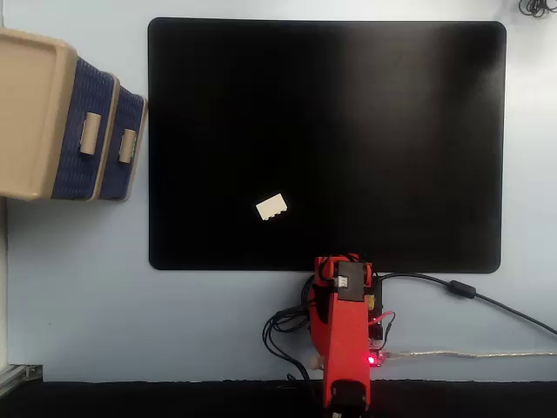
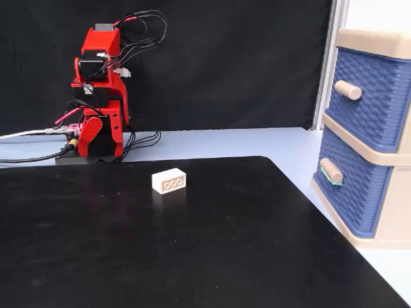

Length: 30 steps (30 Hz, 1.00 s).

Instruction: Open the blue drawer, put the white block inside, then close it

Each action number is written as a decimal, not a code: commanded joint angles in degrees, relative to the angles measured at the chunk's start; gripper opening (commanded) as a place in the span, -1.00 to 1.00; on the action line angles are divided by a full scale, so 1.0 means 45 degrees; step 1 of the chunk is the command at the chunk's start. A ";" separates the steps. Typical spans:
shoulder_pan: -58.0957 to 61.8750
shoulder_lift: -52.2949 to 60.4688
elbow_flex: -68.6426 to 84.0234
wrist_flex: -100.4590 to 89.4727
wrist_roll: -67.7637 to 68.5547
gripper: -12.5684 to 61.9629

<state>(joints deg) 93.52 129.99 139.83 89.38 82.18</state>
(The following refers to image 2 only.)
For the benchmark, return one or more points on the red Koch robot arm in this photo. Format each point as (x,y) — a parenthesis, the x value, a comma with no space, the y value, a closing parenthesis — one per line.
(118,90)

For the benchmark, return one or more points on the black backdrop cloth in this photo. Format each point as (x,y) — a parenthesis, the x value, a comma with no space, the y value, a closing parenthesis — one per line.
(224,64)

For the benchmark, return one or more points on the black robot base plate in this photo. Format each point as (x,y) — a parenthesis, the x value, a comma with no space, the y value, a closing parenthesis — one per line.
(69,159)

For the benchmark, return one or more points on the lit controller circuit board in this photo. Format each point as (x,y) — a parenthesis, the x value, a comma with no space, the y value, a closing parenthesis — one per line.
(74,128)

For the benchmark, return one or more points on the black table mat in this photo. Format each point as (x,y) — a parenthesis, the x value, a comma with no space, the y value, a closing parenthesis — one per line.
(160,244)

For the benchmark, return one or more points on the aluminium profile post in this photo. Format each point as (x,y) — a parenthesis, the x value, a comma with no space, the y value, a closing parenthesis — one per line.
(334,48)

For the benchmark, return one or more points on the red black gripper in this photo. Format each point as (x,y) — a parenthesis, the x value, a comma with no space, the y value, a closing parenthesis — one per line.
(114,109)

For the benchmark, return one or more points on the white toy brick block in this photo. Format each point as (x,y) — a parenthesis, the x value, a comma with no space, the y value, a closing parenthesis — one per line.
(167,181)

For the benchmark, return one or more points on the green rubber band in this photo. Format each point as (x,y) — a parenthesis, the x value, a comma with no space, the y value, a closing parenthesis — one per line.
(334,183)

